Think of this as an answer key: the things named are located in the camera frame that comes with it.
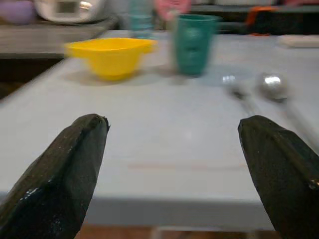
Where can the teal plastic cup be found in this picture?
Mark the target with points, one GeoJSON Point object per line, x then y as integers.
{"type": "Point", "coordinates": [193, 44]}

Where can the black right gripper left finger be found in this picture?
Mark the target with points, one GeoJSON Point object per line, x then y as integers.
{"type": "Point", "coordinates": [57, 179]}

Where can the pink object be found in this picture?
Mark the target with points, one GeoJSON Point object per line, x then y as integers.
{"type": "Point", "coordinates": [169, 7]}

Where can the orange object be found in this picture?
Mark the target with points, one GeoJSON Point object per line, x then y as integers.
{"type": "Point", "coordinates": [259, 12]}

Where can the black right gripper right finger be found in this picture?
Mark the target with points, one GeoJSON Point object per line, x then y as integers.
{"type": "Point", "coordinates": [286, 179]}

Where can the white rice cooker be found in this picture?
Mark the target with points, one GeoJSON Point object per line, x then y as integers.
{"type": "Point", "coordinates": [69, 10]}

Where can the purple plastic bowl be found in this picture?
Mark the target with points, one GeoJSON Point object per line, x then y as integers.
{"type": "Point", "coordinates": [17, 11]}

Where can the yellow plastic bowl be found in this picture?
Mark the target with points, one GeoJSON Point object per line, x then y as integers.
{"type": "Point", "coordinates": [112, 57]}

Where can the large steel serving spoon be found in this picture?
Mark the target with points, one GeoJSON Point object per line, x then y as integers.
{"type": "Point", "coordinates": [272, 84]}

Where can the small steel spoon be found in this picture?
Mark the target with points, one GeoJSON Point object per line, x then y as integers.
{"type": "Point", "coordinates": [235, 87]}

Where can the translucent teal cup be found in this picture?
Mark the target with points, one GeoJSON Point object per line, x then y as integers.
{"type": "Point", "coordinates": [140, 20]}

